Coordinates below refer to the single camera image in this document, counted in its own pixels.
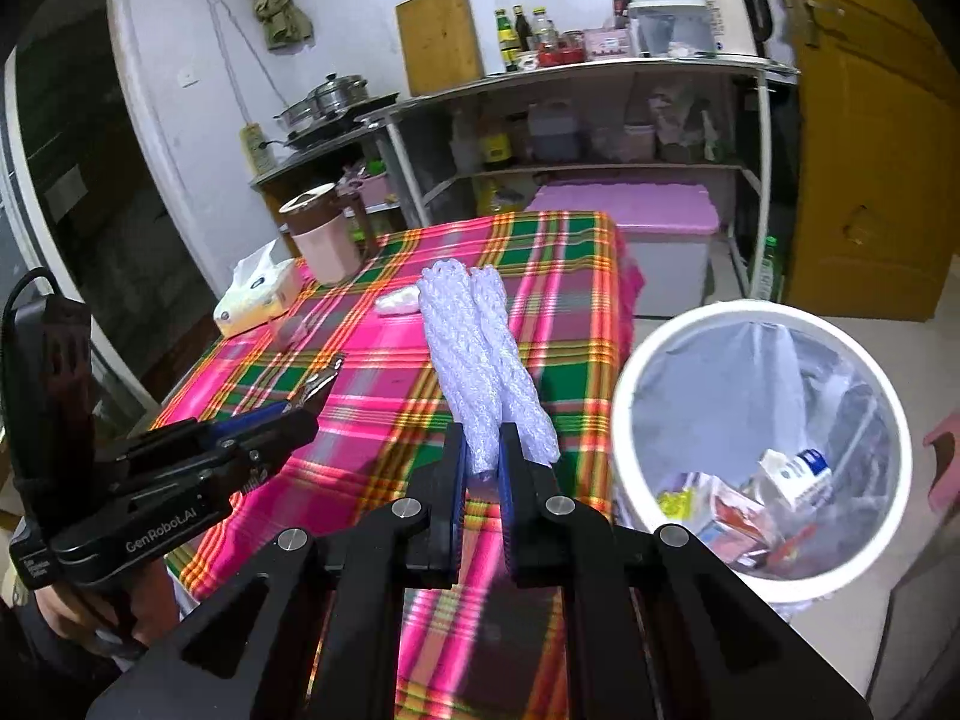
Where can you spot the clear plastic bin liner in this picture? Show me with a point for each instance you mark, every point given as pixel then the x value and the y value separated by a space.
pixel 720 390

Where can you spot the person's left forearm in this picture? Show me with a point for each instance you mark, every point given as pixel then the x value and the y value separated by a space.
pixel 45 675

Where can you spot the white plastic container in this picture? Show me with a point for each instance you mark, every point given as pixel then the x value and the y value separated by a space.
pixel 667 30

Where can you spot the pink plastic stool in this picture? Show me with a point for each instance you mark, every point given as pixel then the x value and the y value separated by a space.
pixel 946 457

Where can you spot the white round bin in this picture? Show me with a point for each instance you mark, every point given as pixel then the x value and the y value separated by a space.
pixel 622 420

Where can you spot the white metal shelf rack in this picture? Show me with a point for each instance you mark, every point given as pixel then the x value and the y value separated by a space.
pixel 600 67

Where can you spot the pink brown jug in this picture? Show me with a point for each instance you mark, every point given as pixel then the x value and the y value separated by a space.
pixel 326 240

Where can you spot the yellow plastic wrapper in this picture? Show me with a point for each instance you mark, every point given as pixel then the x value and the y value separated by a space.
pixel 673 504

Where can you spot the yellow tissue pack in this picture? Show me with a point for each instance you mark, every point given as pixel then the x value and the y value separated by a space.
pixel 251 300

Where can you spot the yellow power strip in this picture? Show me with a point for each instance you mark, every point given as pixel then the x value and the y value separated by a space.
pixel 257 148

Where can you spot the yellow door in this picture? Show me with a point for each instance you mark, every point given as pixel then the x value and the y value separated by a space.
pixel 877 165

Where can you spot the blue plastic jug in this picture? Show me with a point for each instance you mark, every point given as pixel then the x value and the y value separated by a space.
pixel 555 133

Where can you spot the grey side table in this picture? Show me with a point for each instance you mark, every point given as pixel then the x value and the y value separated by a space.
pixel 315 157

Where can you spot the black induction cooktop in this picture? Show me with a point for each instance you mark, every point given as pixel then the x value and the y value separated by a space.
pixel 352 112

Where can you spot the pink green plaid tablecloth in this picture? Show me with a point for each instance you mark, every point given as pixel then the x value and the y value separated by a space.
pixel 570 330

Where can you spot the dark glass door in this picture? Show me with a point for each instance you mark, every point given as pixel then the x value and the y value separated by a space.
pixel 97 187

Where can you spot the white wall switch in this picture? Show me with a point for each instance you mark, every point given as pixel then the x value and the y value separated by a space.
pixel 189 77

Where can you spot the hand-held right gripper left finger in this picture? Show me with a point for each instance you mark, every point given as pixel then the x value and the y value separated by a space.
pixel 456 487

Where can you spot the person's left hand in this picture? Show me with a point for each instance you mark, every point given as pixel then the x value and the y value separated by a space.
pixel 157 600

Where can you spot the dark sauce bottle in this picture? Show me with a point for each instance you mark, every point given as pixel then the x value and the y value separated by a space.
pixel 523 28

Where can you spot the white blue carton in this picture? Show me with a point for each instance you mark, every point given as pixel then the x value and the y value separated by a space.
pixel 795 480

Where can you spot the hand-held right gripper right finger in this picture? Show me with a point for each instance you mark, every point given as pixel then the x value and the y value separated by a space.
pixel 508 495

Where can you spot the white electric kettle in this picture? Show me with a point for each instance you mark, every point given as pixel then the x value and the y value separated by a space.
pixel 731 19

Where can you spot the pink lidded storage box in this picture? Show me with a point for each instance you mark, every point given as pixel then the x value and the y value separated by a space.
pixel 622 202

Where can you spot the yellow label oil bottle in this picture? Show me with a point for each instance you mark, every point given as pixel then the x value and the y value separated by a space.
pixel 495 146

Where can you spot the steel pot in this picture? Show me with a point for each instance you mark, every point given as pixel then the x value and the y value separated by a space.
pixel 330 101

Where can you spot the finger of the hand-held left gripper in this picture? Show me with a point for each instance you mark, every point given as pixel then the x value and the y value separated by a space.
pixel 247 420
pixel 277 439

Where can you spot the white foam net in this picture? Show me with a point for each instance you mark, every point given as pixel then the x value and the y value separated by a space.
pixel 472 360

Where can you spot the green bottle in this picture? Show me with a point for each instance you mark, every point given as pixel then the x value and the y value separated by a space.
pixel 769 270

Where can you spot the wooden cutting board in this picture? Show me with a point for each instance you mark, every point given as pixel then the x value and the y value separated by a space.
pixel 439 41

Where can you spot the white crumpled plastic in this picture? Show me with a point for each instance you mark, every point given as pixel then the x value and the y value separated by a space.
pixel 397 301

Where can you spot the clear seasoning bottle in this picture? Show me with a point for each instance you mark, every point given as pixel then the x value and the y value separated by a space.
pixel 545 28

